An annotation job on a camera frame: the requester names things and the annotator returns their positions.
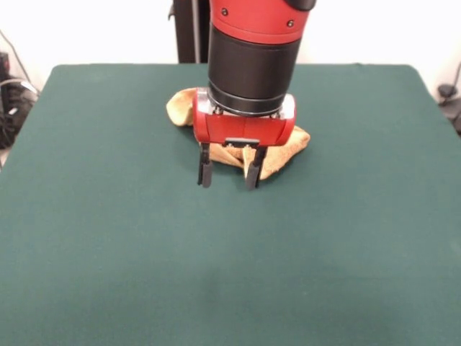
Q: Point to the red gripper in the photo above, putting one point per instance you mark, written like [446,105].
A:
[245,129]

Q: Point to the tan terry towel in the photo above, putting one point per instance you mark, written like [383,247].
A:
[180,108]

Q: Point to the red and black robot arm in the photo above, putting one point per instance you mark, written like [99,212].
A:
[252,54]

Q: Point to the dark green table cloth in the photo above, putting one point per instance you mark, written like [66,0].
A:
[108,234]

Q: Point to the dark grey power adapter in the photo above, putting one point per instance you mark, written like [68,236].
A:
[446,90]

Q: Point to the black electronics box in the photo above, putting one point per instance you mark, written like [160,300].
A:
[3,65]

